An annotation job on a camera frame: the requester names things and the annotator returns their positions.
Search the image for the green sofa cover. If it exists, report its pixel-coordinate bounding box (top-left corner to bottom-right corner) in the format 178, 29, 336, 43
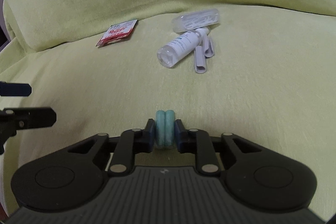
1, 0, 335, 219

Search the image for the grey plastic clip front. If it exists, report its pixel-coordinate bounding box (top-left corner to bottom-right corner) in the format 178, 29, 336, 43
194, 46, 207, 74

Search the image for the teal AA battery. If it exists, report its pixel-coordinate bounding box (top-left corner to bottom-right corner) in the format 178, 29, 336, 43
165, 110, 175, 147
155, 110, 166, 147

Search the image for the clear plastic case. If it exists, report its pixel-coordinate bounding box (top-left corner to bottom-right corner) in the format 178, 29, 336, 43
172, 9, 221, 33

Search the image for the red white packet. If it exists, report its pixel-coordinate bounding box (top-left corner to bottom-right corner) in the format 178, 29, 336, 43
96, 19, 138, 47

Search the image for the clear spray bottle white label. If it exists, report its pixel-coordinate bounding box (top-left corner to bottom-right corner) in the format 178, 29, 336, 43
157, 27, 210, 68

